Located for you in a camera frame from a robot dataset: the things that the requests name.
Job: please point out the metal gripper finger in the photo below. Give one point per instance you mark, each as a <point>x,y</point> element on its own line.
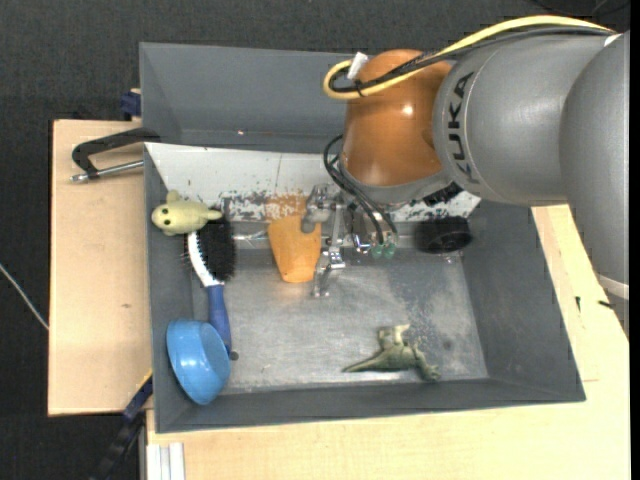
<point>325,273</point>
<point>316,208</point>

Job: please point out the orange plastic cup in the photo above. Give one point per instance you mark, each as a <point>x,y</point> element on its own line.
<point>292,250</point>

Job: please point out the grey metal bin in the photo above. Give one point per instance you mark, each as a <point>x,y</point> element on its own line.
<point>310,328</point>

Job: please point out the black toy wheel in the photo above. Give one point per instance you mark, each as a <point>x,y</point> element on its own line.
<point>442,234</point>

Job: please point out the green toy dinosaur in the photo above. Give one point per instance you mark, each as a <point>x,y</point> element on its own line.
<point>400,358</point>

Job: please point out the yellow-green toy animal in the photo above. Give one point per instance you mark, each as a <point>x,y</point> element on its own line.
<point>180,214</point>

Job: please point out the blue plastic bowl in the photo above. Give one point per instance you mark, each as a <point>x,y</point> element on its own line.
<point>197,360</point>

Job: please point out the pale wood board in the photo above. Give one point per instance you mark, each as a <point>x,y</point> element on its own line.
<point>95,278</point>

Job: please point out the black cylinder on white bracket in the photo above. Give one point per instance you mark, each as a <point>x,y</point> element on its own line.
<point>442,194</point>

